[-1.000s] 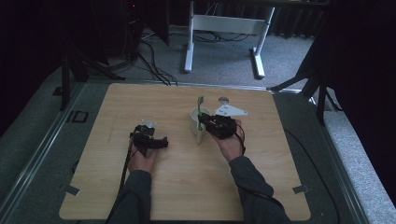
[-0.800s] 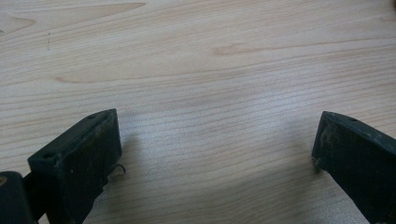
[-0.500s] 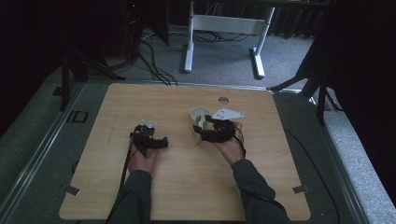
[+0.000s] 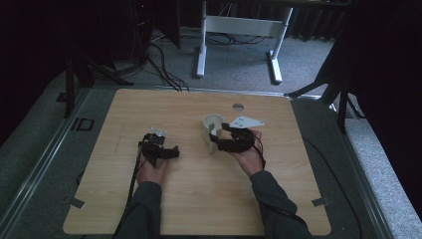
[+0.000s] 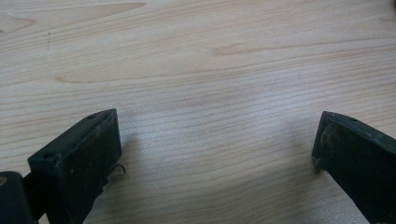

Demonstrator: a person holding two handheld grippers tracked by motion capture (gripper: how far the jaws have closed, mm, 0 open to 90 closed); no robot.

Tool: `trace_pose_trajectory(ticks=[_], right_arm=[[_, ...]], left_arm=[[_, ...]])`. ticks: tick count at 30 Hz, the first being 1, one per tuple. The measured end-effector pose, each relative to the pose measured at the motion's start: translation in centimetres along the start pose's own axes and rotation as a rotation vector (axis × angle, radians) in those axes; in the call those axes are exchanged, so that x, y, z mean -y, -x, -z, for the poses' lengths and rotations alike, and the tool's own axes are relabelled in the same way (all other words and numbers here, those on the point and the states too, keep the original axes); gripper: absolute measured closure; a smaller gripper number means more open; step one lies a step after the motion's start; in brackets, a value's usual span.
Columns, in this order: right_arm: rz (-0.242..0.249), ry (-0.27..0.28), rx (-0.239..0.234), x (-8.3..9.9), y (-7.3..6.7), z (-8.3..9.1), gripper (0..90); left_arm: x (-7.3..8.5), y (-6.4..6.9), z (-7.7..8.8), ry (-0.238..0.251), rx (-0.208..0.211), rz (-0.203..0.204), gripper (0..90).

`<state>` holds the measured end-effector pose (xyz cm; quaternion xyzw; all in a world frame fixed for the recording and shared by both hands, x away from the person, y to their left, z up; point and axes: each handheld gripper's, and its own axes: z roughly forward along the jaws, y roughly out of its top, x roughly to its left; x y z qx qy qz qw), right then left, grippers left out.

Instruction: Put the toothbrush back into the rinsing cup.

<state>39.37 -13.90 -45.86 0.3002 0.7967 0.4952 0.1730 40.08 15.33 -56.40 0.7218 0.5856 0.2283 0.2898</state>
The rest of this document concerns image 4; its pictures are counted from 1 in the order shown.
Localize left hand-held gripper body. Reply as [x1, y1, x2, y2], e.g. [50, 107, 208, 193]
[137, 127, 168, 168]

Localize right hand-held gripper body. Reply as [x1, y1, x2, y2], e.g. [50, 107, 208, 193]
[221, 115, 266, 154]

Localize white cup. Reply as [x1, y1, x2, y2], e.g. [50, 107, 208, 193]
[202, 114, 226, 155]

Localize person's right hand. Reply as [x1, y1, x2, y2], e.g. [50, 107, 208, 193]
[231, 129, 267, 179]

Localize person's left hand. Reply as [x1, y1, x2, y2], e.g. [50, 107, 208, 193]
[135, 153, 170, 185]

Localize black metal stand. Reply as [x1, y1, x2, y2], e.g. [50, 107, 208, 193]
[284, 66, 366, 134]
[55, 49, 134, 120]

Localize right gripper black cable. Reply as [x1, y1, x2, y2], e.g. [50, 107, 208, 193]
[252, 133, 311, 231]

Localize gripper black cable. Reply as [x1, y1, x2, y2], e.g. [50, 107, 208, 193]
[252, 133, 311, 231]
[111, 142, 148, 239]

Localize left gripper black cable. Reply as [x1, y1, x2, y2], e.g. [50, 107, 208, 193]
[111, 142, 148, 239]

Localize black floor cables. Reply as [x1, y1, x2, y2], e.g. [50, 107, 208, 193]
[144, 42, 191, 93]

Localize long black cable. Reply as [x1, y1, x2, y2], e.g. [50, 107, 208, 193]
[302, 138, 364, 239]

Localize white desk frame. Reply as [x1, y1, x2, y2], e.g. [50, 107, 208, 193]
[195, 0, 295, 85]

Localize metal floor rail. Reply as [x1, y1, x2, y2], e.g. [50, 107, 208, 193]
[0, 87, 92, 231]

